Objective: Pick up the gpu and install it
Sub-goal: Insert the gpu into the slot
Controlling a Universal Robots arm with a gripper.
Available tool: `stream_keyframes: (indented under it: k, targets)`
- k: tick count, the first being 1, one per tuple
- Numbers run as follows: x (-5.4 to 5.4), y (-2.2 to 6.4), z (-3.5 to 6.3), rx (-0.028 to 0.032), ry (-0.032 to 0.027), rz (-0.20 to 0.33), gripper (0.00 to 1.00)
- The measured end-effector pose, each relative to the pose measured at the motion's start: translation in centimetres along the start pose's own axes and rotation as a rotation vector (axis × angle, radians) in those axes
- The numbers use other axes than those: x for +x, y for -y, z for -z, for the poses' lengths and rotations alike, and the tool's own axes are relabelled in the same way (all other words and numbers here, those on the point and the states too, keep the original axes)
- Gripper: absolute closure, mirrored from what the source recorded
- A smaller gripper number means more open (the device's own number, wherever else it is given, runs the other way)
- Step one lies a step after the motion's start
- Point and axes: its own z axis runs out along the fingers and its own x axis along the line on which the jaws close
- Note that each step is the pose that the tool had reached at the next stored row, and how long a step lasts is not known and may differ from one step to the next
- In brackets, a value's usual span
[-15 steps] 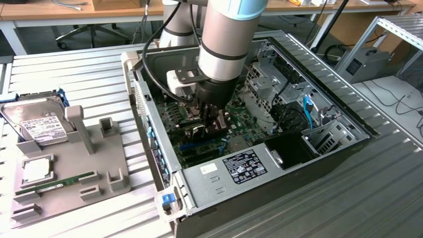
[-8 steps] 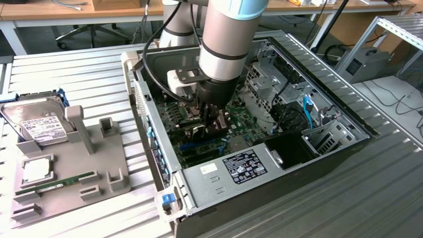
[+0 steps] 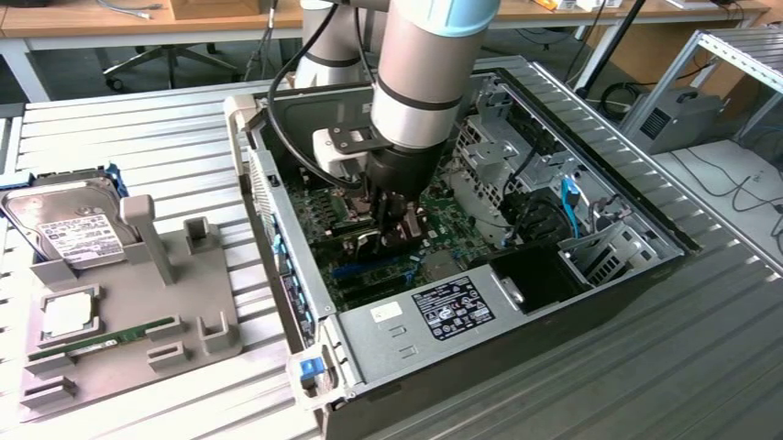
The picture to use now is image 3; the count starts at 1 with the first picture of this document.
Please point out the brown cardboard box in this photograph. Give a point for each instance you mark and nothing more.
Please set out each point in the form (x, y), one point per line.
(208, 9)

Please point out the silver CPU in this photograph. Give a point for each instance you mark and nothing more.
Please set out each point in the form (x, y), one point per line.
(67, 318)

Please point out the silver power supply unit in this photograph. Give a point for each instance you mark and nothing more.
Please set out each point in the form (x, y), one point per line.
(391, 353)

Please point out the blue expansion slot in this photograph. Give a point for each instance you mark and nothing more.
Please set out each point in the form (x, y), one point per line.
(346, 271)

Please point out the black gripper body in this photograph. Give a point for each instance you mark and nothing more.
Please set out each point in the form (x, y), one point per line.
(403, 172)

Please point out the silver perforated drive cage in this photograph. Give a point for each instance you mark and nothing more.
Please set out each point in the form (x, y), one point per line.
(483, 151)

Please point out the office chair base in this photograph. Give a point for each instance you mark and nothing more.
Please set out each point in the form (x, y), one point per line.
(172, 55)

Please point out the green motherboard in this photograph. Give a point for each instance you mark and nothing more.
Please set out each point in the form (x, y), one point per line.
(453, 215)

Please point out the aluminium profile frame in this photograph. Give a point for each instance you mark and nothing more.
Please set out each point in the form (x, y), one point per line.
(743, 52)

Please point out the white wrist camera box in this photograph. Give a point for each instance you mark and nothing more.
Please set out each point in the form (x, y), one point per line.
(330, 156)

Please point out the blue plastic disk carrier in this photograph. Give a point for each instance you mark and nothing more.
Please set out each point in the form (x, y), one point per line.
(114, 181)

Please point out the black expansion slot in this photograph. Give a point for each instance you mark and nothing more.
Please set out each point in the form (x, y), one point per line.
(374, 299)
(367, 286)

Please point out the silver hard disk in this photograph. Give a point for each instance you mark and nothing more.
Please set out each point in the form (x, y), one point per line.
(62, 220)

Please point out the wooden desk with white frame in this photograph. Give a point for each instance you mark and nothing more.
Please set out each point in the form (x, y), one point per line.
(92, 23)
(691, 14)

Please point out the green RAM stick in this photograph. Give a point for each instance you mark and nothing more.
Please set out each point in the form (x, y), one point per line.
(104, 341)

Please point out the black plastic shroud box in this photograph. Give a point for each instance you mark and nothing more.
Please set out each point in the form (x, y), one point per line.
(538, 277)

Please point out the CPU socket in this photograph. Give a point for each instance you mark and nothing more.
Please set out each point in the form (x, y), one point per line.
(351, 206)

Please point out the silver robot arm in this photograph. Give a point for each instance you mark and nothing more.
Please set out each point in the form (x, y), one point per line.
(422, 69)

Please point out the grey computer tower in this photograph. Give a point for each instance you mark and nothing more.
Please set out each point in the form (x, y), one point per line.
(691, 114)

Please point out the blue case latch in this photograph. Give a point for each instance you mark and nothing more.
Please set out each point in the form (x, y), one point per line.
(311, 368)

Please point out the grey parts rack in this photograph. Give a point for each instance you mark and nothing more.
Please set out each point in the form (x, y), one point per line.
(135, 311)

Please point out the silver disk bay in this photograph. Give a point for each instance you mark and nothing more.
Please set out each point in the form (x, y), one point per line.
(602, 259)

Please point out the graphics card with metal bracket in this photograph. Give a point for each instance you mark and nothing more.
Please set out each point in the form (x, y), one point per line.
(343, 252)

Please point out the black slanted pole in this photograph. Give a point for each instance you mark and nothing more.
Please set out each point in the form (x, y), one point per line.
(613, 43)

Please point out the grey chipset heat sink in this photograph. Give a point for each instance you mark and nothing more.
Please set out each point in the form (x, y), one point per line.
(442, 267)

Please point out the open black PC case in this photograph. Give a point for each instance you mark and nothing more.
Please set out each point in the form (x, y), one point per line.
(521, 362)

